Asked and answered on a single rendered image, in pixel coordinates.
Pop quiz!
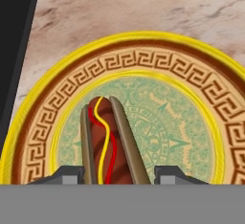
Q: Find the hot dog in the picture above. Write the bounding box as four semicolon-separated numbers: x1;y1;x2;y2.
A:
79;95;151;186

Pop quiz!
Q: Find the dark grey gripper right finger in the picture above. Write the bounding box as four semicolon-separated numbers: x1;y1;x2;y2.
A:
154;165;210;186

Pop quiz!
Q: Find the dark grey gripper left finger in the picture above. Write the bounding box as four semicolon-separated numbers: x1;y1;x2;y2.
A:
27;165;86;186

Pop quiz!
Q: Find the yellow rimmed patterned plate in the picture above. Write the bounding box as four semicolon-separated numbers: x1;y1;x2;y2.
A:
0;31;245;186

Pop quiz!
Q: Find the black microwave oven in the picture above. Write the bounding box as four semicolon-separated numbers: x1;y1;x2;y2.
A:
0;0;43;154

